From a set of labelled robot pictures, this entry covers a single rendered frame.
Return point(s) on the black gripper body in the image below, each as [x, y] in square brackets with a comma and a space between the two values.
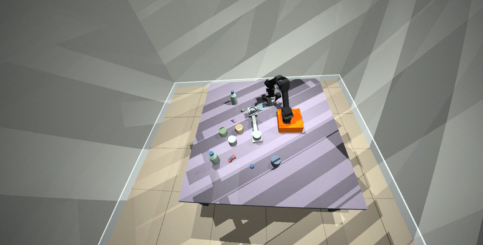
[271, 94]

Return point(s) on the green cylinder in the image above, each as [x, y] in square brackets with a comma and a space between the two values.
[223, 132]

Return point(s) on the light blue round dish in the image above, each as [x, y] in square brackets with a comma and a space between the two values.
[261, 106]

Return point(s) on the tan cylinder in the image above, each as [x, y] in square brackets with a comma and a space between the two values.
[239, 128]

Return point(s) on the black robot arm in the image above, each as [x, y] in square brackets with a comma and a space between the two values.
[286, 110]

